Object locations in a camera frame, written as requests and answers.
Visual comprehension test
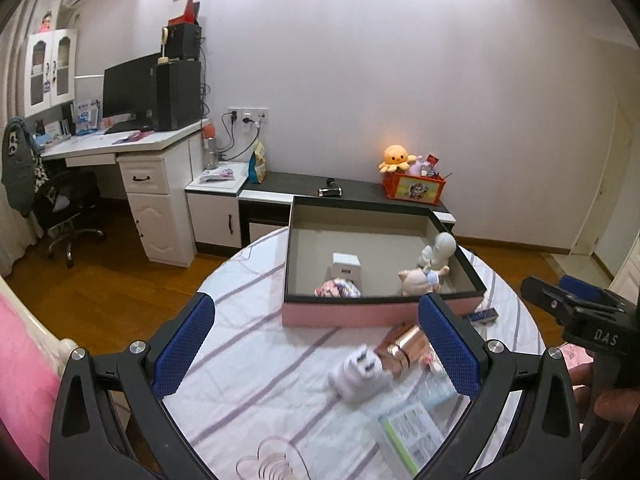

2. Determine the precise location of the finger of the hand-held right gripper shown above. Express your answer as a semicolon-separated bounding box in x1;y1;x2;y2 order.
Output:
559;275;626;312
521;276;576;332

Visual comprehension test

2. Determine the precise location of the grey jacket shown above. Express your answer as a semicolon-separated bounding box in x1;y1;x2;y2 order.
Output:
0;116;48;218

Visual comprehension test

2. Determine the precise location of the white bed frame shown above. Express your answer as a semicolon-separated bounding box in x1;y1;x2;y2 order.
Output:
0;275;77;376

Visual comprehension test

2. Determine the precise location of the white-headed doll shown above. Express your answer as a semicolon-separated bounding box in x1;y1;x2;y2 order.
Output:
417;232;457;273

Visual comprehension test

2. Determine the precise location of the black computer monitor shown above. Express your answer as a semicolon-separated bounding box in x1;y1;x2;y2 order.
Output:
101;52;161;123

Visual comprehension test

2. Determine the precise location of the white glass-door cabinet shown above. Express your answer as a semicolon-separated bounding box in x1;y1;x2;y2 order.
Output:
24;27;78;118

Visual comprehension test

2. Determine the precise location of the orange octopus plush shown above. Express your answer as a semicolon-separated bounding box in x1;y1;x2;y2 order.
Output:
378;145;417;175

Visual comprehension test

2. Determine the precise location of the white plug adapter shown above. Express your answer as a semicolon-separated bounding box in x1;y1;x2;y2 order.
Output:
327;344;383;405

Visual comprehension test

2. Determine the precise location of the black office chair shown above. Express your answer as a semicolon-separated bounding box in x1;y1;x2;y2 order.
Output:
32;167;106;268

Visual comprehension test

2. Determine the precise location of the bottle with orange cap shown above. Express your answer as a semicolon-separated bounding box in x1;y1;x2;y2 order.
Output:
201;122;220;171

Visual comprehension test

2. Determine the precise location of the white wall power outlet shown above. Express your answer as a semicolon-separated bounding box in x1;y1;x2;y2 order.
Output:
227;106;269;125

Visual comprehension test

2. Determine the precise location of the black speaker box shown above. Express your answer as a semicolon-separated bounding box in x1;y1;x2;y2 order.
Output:
165;22;202;61

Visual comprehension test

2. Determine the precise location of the shiny blue box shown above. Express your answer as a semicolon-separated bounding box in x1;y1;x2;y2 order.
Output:
462;307;500;325

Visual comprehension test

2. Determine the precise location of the blue and white box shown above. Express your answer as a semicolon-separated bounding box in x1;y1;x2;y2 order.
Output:
75;100;101;133

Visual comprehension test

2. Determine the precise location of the orange toy box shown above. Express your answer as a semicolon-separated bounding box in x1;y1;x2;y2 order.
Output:
382;170;448;206

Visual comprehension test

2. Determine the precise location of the patterned fabric ball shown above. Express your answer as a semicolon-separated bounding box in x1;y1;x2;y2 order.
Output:
314;279;363;299

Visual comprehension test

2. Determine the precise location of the pink bedsheet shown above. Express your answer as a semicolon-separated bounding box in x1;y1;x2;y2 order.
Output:
0;290;63;480

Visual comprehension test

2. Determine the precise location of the blue and yellow snack bag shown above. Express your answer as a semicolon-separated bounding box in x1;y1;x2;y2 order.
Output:
247;140;268;184

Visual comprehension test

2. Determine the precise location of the pink box with black rim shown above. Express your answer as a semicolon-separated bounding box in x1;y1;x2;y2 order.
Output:
281;196;488;330

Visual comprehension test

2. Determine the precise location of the person's right hand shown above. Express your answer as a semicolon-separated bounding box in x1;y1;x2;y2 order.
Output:
570;362;633;423

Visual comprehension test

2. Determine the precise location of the black power cable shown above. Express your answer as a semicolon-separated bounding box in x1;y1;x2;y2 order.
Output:
219;112;262;161

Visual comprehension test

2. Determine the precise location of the pink embroidered pillow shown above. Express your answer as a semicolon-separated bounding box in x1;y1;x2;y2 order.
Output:
559;342;596;368

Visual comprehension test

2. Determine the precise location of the black speaker stack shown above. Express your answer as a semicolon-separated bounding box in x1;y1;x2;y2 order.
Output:
156;60;202;132

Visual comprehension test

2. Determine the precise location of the clear plastic bag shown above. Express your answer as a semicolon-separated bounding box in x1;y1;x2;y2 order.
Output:
415;375;468;408

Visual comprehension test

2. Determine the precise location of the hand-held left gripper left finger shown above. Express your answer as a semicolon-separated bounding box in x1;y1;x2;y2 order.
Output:
49;292;236;480

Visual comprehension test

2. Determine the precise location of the white nightstand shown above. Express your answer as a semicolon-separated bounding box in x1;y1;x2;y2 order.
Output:
185;162;251;251

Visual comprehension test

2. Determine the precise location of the white desk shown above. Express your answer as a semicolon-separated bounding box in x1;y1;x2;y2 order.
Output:
37;119;211;266

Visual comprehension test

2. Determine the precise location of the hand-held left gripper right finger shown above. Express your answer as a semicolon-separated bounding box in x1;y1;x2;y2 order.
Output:
415;292;583;480

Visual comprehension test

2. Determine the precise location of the white charger block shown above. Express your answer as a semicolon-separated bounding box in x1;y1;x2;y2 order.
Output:
332;253;362;291

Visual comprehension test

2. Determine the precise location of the pink plush toy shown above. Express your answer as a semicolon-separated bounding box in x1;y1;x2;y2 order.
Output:
407;155;436;177

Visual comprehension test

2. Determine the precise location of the red paper bag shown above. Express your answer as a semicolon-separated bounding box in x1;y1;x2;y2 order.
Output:
167;0;201;26

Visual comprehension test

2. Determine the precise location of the green and white packet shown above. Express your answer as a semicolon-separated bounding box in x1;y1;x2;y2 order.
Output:
377;400;451;476

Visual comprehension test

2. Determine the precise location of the low black-topped cabinet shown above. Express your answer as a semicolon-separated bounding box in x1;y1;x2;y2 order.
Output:
237;171;457;251

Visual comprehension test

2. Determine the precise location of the rose gold cylinder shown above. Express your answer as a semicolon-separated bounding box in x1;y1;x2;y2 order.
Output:
372;324;433;380

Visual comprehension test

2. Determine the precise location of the pig figurine with blue dress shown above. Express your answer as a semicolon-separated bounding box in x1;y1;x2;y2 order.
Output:
397;266;451;297

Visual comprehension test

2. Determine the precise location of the cream door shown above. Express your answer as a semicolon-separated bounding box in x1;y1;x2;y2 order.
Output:
570;100;633;256

